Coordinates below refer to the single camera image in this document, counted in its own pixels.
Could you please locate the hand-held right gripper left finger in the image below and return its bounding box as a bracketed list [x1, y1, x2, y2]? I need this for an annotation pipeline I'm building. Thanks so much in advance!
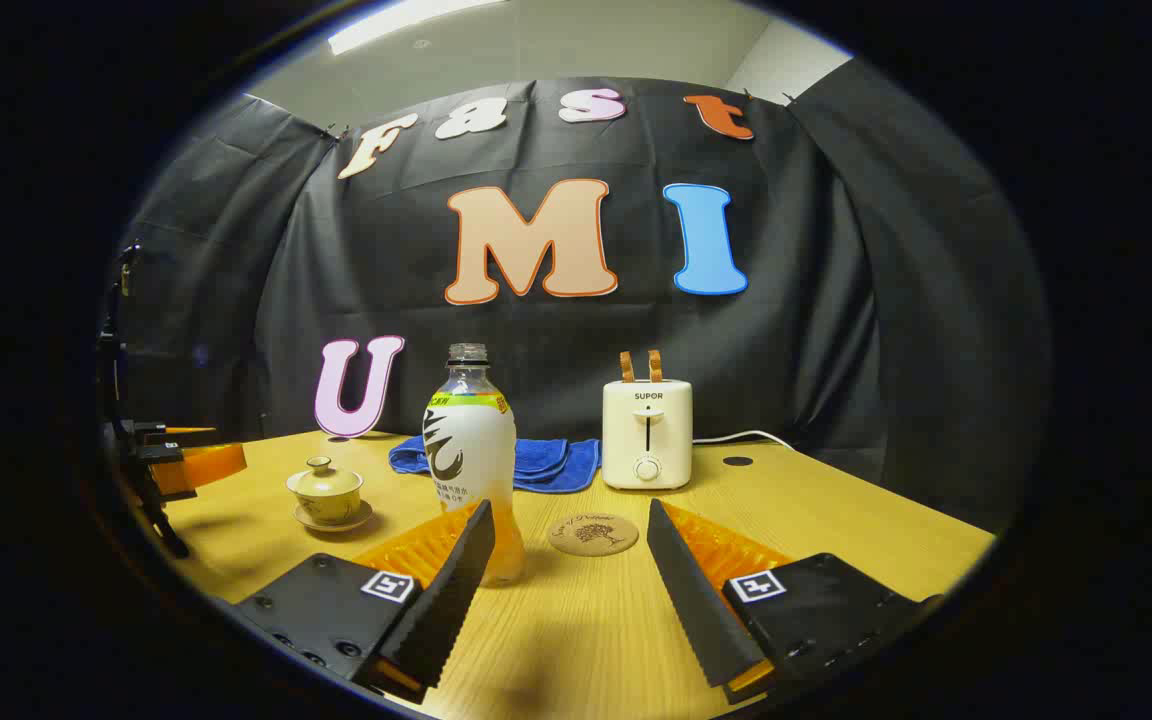
[231, 499, 498, 706]

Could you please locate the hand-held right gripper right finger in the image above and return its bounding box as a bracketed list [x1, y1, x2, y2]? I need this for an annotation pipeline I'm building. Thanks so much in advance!
[646, 498, 947, 707]

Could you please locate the round brown coaster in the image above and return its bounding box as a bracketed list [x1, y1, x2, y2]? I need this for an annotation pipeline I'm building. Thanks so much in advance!
[547, 512, 641, 558]

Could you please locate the yellow teacup lid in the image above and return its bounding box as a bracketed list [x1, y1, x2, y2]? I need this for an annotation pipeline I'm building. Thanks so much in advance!
[285, 457, 365, 499]

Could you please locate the white label water bottle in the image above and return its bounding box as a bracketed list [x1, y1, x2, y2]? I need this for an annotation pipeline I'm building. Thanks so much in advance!
[422, 343, 528, 589]

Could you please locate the blue towel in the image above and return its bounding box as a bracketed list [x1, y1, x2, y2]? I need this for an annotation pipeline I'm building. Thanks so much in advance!
[388, 435, 603, 495]

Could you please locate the cream white toaster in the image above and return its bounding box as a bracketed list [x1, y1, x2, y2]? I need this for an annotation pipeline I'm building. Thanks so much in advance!
[601, 378, 695, 492]

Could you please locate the black backdrop cloth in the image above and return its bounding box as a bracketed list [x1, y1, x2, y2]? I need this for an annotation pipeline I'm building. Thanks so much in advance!
[119, 77, 1053, 533]

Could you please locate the white toaster cable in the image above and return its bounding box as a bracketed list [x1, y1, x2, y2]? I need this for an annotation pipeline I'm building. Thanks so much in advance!
[691, 429, 798, 454]

